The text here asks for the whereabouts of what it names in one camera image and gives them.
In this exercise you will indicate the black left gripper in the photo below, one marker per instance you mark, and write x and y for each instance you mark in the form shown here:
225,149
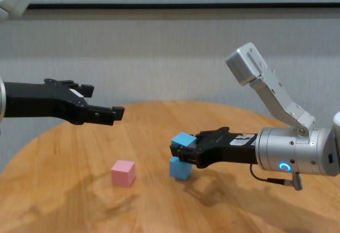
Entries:
41,100

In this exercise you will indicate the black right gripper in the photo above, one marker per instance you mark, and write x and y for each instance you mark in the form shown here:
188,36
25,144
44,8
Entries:
228,149

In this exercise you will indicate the blue cube block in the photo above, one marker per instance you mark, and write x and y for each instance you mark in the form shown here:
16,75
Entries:
184,138
180,172

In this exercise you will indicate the pink cube block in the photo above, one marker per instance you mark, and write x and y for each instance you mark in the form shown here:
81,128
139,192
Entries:
122,174

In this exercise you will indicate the black wall rail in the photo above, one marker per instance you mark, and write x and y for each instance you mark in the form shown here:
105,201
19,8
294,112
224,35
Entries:
170,6

